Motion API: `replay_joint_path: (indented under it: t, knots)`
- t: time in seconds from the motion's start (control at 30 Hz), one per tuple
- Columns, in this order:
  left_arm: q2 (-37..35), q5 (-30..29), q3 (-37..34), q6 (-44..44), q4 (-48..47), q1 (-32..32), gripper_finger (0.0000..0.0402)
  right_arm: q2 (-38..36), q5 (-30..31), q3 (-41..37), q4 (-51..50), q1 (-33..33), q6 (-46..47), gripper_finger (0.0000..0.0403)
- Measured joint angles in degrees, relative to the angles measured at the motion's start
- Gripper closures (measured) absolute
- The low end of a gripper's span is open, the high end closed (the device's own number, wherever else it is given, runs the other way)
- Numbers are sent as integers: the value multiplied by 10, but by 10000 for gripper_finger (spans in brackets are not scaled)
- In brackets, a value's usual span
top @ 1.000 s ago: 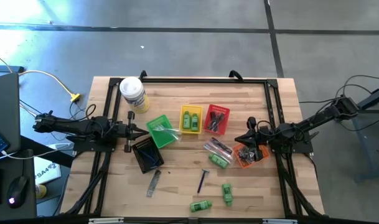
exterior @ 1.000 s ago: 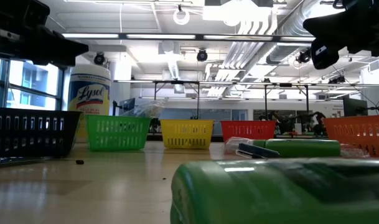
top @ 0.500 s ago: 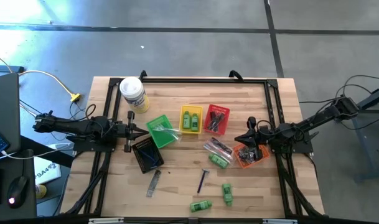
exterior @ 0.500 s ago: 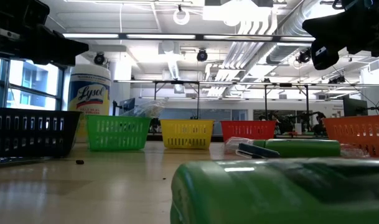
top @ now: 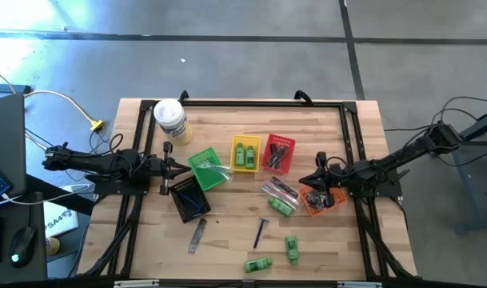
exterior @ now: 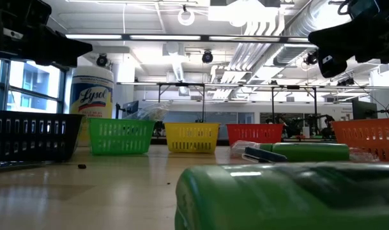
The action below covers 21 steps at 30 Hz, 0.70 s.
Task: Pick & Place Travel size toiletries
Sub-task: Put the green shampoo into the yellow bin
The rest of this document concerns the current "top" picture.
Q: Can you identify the small yellow object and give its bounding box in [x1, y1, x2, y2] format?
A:
[46, 236, 61, 257]

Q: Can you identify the black plastic basket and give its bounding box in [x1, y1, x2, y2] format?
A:
[168, 175, 212, 224]

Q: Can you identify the green travel bottle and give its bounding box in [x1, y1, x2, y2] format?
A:
[285, 235, 301, 266]
[234, 142, 246, 167]
[267, 197, 296, 218]
[245, 145, 257, 170]
[243, 257, 273, 274]

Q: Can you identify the grey laptop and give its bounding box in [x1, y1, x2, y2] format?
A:
[0, 92, 28, 201]

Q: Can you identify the green plastic basket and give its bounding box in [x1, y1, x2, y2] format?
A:
[187, 146, 233, 192]

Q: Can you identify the white power adapter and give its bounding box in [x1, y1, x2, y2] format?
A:
[61, 182, 95, 195]

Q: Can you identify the blue-grey table frame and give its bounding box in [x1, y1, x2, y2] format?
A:
[429, 110, 487, 235]

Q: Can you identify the silver edge bracket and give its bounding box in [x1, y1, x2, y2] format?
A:
[337, 281, 383, 288]
[114, 279, 160, 288]

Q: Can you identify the black computer mouse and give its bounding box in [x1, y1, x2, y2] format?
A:
[8, 226, 38, 268]

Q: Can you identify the yellow cable with plug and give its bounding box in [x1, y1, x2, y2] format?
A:
[22, 90, 105, 133]

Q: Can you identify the orange plastic basket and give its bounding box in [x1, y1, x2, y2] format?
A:
[298, 185, 348, 218]

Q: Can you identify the yellow Lysol wipes canister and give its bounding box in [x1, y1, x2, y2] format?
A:
[153, 98, 194, 147]

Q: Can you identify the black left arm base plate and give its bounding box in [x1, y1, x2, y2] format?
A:
[85, 174, 153, 196]

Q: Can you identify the yellow plastic basket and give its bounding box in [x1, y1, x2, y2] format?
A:
[230, 134, 262, 174]

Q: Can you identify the red plastic basket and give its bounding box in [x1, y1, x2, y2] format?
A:
[261, 133, 297, 174]

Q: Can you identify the black side desk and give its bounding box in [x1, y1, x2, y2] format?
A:
[0, 191, 48, 283]

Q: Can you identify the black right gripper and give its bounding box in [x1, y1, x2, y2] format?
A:
[298, 151, 350, 209]

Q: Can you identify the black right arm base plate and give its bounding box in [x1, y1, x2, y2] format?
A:
[345, 170, 404, 199]

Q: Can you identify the round black item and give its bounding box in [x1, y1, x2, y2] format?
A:
[317, 190, 337, 211]
[305, 190, 324, 212]

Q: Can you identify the black floor cable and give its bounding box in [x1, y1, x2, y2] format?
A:
[426, 95, 487, 155]

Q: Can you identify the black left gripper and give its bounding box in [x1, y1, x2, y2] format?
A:
[145, 141, 193, 196]

